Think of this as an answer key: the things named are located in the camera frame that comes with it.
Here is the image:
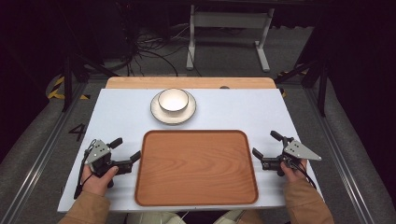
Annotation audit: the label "yellow black floor tape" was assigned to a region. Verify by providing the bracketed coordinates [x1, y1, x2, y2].
[46, 76, 92, 101]

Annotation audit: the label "tangle of black floor cables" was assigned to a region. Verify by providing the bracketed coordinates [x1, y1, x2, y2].
[122, 22, 204, 77]

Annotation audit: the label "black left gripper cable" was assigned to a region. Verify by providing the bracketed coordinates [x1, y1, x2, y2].
[73, 138, 98, 201]

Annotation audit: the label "black tripod stand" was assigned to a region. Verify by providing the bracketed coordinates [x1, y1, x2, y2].
[61, 50, 120, 114]
[274, 57, 330, 119]

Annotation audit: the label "person's light trouser legs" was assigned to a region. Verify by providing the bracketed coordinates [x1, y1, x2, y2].
[125, 209, 248, 224]

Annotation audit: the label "person's right hand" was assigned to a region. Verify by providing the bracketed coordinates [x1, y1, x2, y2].
[279, 159, 308, 184]

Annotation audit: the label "wooden table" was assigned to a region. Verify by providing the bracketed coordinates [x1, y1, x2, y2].
[105, 76, 277, 90]

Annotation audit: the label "aluminium floor rail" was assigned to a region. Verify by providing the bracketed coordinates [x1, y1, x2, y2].
[0, 83, 90, 224]
[302, 87, 376, 224]

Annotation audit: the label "white table board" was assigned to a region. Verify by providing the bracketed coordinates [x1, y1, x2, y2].
[57, 88, 323, 214]

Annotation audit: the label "person's left hand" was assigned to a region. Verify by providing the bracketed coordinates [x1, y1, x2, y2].
[81, 165, 120, 197]

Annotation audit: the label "white plate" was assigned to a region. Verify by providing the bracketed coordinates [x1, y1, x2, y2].
[149, 90, 197, 126]

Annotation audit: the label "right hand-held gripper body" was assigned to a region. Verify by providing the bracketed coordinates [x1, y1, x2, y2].
[262, 136, 322, 177]

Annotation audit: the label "wooden tray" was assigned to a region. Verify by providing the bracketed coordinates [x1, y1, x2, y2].
[134, 129, 260, 207]

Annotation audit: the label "white bowl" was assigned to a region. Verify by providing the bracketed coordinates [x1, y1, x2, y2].
[157, 88, 190, 113]

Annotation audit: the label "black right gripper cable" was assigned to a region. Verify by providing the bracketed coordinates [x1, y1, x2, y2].
[284, 155, 318, 190]

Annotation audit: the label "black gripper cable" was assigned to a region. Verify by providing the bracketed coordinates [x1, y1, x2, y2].
[284, 155, 318, 190]
[73, 138, 98, 201]

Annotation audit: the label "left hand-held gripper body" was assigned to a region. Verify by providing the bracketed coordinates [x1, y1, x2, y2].
[84, 139, 133, 179]

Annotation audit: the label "white metal stand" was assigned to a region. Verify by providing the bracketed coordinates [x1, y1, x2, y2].
[185, 4, 276, 74]

